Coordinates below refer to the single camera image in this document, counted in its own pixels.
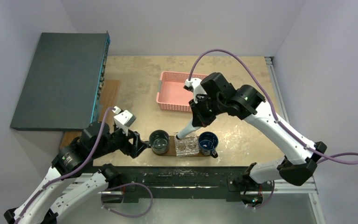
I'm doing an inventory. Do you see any clear crystal toothbrush holder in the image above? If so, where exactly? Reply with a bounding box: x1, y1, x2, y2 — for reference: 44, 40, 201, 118
173, 133, 199, 157

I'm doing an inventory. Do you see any white grey toothpaste tube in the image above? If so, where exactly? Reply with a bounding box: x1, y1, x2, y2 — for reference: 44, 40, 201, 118
176, 119, 201, 140

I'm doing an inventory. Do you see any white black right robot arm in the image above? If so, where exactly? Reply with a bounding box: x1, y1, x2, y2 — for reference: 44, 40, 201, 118
176, 72, 327, 190

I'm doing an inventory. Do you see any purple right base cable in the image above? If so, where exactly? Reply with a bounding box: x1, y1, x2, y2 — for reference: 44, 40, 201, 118
244, 182, 275, 211

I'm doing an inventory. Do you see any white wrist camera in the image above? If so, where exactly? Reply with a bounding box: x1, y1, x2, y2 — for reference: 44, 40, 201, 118
184, 78, 206, 103
112, 106, 137, 136

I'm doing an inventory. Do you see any navy blue mug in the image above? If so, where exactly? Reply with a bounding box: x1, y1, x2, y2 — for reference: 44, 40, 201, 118
198, 132, 219, 158

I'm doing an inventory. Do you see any dark green grey mug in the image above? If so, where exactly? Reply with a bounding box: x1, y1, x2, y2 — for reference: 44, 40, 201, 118
149, 130, 170, 155

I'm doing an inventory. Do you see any oval dark wooden tray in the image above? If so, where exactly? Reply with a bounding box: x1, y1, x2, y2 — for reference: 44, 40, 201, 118
163, 136, 206, 157

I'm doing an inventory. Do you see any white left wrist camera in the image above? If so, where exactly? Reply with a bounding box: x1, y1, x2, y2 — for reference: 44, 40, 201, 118
112, 106, 137, 136

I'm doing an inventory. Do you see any dark grey shelf board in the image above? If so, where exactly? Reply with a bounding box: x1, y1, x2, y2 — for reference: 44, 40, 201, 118
10, 32, 110, 131

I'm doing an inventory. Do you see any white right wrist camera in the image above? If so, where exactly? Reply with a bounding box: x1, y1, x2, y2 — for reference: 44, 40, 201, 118
184, 78, 206, 103

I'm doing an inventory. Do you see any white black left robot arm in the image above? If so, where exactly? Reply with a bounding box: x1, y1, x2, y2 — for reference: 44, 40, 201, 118
4, 121, 150, 224

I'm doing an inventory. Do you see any light wooden base board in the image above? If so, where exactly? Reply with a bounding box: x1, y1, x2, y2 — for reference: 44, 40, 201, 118
59, 80, 121, 150

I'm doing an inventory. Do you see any aluminium frame rail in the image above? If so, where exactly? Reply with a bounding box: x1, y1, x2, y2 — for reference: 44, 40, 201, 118
265, 56, 317, 195

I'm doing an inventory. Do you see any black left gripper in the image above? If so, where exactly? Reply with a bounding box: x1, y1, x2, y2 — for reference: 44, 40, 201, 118
93, 123, 149, 158

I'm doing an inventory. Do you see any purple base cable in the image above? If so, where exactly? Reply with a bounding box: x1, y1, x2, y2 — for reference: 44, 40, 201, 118
244, 182, 275, 211
101, 183, 154, 218

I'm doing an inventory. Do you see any pink perforated plastic basket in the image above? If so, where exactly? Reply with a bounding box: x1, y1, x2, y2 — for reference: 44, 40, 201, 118
156, 71, 193, 112

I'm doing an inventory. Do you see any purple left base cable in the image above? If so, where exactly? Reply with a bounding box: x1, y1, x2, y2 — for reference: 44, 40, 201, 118
101, 183, 154, 218

